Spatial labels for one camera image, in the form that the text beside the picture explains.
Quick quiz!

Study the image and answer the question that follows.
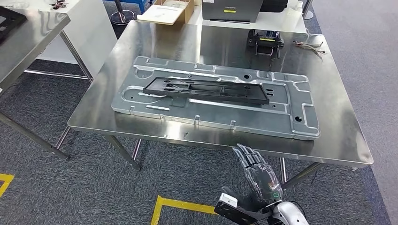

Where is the black device with yellow label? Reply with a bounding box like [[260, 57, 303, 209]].
[[247, 29, 285, 59]]

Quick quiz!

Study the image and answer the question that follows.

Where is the chrome stanchion post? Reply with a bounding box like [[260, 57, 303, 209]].
[[110, 0, 136, 25]]

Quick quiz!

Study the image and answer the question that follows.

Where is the white cabinet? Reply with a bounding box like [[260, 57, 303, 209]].
[[36, 0, 118, 79]]

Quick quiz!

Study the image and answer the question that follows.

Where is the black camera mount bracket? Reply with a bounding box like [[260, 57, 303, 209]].
[[214, 186, 271, 225]]

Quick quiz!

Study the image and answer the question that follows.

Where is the steel side table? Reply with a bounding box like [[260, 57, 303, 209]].
[[0, 0, 94, 161]]

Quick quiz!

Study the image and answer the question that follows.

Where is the black plastic plate bracket part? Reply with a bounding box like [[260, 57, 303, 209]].
[[0, 7, 28, 43], [143, 77, 270, 105]]

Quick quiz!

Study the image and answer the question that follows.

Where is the cardboard box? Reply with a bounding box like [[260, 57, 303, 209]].
[[137, 0, 195, 26]]

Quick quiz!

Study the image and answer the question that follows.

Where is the loose wire bundle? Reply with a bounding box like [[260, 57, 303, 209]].
[[292, 40, 327, 55]]

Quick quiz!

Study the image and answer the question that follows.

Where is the black case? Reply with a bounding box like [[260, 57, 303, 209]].
[[260, 0, 289, 13]]

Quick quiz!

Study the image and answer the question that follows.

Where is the grey box with yellow label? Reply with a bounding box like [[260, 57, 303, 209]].
[[201, 0, 264, 23]]

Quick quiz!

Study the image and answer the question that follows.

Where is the grey stamped metal panel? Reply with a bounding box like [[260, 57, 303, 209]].
[[111, 56, 321, 141]]

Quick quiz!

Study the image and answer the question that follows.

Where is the steel workbench table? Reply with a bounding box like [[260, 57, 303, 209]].
[[68, 20, 374, 191]]

